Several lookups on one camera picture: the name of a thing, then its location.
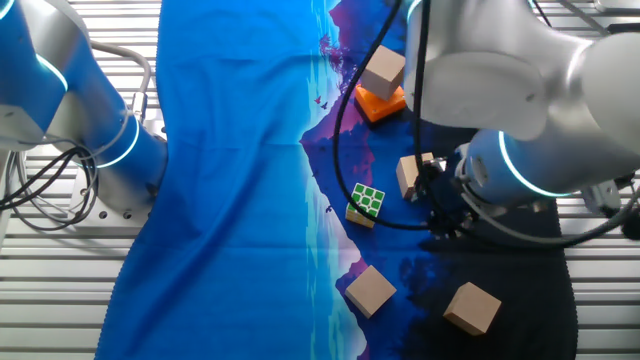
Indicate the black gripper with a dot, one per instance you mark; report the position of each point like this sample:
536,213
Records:
446,222

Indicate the light wooden cube block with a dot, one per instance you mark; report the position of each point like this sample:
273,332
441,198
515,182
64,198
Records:
472,307
371,290
411,175
384,72

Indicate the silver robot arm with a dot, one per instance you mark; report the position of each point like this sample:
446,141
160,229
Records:
475,90

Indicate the Rubik's cube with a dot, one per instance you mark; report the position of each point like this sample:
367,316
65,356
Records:
366,202

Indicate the orange square base block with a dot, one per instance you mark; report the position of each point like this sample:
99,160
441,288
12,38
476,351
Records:
380,111

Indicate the blue mountain print cloth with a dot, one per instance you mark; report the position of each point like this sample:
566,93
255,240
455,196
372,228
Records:
225,150

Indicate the black pad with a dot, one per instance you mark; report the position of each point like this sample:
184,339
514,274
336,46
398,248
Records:
625,28

